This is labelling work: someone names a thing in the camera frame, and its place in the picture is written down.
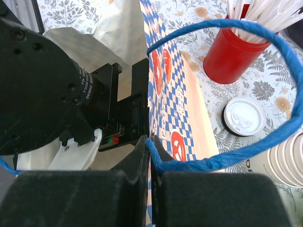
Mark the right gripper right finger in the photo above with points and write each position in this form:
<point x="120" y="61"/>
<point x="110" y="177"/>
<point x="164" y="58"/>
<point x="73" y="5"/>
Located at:
<point x="189" y="199"/>

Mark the white wrapped straws bundle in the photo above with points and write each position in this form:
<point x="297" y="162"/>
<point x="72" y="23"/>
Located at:
<point x="275" y="15"/>

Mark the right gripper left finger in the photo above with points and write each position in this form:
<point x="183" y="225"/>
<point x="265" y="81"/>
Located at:
<point x="113" y="198"/>

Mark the floral table mat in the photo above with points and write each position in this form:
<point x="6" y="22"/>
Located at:
<point x="267" y="81"/>

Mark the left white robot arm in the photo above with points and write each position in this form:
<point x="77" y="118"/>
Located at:
<point x="45" y="95"/>

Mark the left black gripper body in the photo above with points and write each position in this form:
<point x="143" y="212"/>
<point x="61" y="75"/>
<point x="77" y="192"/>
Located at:
<point x="122" y="121"/>

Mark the blue checkered paper bag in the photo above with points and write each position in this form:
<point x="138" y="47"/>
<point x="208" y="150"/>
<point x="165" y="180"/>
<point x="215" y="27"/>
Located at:
<point x="181" y="137"/>

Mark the stack of white lids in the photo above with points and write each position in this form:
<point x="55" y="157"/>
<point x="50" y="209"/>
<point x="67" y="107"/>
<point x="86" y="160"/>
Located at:
<point x="243" y="117"/>

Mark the red straw holder cup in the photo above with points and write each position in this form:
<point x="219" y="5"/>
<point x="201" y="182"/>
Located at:
<point x="229" y="57"/>

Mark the stack of paper cups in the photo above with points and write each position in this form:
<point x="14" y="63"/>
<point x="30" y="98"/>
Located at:
<point x="282" y="163"/>

